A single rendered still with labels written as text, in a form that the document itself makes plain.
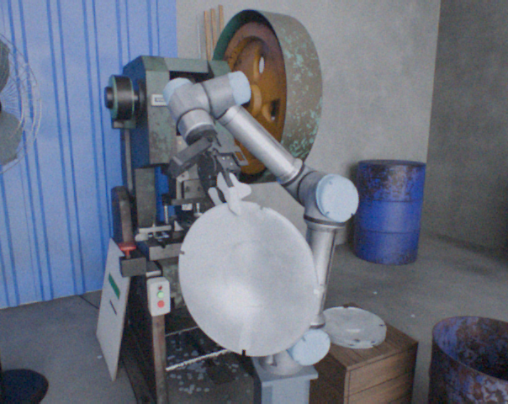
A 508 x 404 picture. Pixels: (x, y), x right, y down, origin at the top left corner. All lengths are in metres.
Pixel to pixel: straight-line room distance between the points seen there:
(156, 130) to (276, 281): 1.05
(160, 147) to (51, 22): 1.45
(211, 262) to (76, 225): 2.25
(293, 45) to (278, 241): 1.07
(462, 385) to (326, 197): 0.81
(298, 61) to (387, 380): 1.32
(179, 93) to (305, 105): 0.83
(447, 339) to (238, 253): 1.21
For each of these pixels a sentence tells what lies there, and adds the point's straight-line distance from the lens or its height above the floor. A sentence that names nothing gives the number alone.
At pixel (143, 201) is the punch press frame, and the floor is 0.84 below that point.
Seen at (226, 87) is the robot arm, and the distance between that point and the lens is 0.90.
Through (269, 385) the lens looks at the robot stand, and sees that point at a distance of 1.32.
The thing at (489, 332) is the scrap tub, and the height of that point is 0.42.
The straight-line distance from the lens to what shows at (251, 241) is 0.74.
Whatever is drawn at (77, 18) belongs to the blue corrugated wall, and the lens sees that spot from 2.92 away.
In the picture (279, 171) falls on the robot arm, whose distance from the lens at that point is 1.10.
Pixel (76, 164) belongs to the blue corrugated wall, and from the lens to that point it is 2.85.
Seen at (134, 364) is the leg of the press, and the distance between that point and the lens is 2.17.
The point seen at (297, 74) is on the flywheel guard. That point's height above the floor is 1.42.
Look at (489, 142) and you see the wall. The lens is 4.46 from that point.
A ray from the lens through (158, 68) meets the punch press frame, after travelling 1.67.
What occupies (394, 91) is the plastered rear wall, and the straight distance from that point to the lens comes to 4.38.
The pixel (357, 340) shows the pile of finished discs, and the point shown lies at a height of 0.37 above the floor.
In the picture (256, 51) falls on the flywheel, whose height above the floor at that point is 1.56.
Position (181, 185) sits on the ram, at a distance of 1.74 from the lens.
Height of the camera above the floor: 1.22
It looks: 12 degrees down
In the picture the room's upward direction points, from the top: straight up
